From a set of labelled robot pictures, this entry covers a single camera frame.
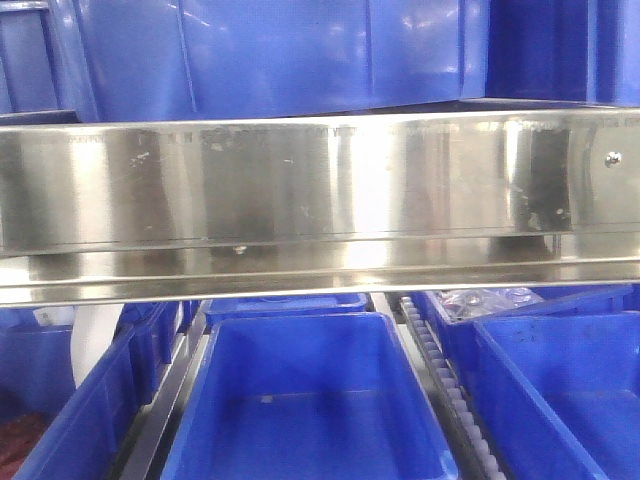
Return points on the blue bin rear middle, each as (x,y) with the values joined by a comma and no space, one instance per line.
(268,306)

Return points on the blue bin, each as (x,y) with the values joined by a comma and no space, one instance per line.
(268,306)
(559,396)
(308,397)
(86,424)
(557,301)

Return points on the clear plastic bag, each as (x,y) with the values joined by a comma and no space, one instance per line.
(464,304)

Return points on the blue bin lower middle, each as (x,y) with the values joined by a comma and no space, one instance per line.
(308,397)

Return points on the white cylindrical object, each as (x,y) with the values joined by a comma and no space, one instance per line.
(93,332)

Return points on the large blue crate upper middle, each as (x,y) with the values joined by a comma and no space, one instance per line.
(170,60)

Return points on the blue bin lower right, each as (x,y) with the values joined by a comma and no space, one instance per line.
(559,396)

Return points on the white roller track strip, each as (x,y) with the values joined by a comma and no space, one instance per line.
(464,435)

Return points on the blue bin lower left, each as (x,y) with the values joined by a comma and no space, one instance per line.
(86,424)

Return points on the blue bin rear right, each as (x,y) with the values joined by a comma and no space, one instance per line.
(557,301)

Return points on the blue crate upper right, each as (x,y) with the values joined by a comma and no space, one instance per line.
(584,51)

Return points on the blue crate upper left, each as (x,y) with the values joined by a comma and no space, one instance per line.
(44,64)

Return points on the dark red item in bin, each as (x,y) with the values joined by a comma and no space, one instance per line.
(18,437)

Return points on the stainless steel shelf front rail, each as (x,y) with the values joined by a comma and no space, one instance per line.
(104,213)

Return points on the metal divider rail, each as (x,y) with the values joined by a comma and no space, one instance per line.
(144,452)

